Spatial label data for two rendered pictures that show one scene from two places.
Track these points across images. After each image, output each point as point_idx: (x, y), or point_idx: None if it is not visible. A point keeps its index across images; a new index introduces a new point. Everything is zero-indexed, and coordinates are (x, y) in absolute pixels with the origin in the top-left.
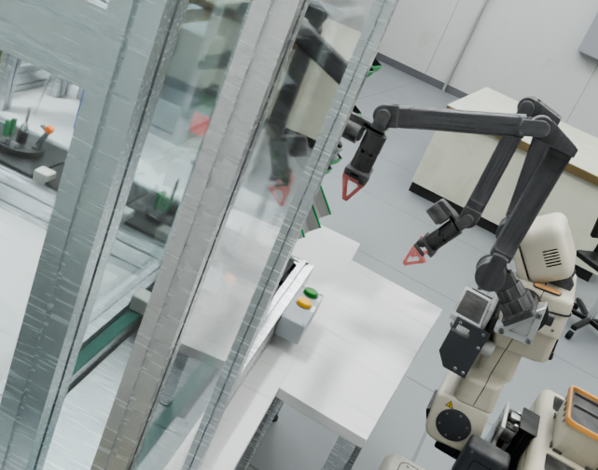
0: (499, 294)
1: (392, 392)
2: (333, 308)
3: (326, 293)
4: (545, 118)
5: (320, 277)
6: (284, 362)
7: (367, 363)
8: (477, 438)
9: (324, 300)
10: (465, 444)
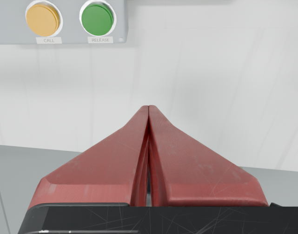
0: None
1: (74, 150)
2: (218, 42)
3: (263, 17)
4: None
5: None
6: None
7: (105, 116)
8: (148, 198)
9: (231, 22)
10: (149, 185)
